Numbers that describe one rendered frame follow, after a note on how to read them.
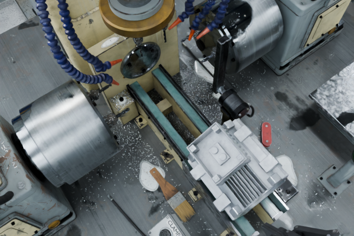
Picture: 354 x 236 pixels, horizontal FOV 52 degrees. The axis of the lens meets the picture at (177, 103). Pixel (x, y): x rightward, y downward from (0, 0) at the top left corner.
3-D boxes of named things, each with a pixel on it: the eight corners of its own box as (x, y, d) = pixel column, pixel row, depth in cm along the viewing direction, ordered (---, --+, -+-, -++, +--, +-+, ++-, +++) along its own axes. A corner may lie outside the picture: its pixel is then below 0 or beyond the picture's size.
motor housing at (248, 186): (199, 164, 112) (177, 159, 95) (245, 124, 110) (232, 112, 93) (241, 218, 104) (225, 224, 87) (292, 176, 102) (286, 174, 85)
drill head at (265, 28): (169, 52, 129) (165, 3, 107) (256, -1, 139) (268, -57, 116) (213, 102, 119) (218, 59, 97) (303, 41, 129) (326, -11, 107)
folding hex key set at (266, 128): (261, 124, 127) (261, 121, 126) (269, 124, 127) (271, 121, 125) (261, 147, 123) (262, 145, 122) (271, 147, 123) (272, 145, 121)
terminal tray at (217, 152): (194, 150, 98) (185, 148, 91) (223, 125, 97) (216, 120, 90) (221, 186, 93) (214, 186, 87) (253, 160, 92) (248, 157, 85)
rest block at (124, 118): (114, 113, 131) (107, 98, 121) (130, 103, 133) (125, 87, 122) (123, 125, 129) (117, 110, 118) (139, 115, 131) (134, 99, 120)
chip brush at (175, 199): (146, 174, 120) (145, 173, 120) (157, 165, 122) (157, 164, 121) (184, 224, 113) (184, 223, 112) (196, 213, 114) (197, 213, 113)
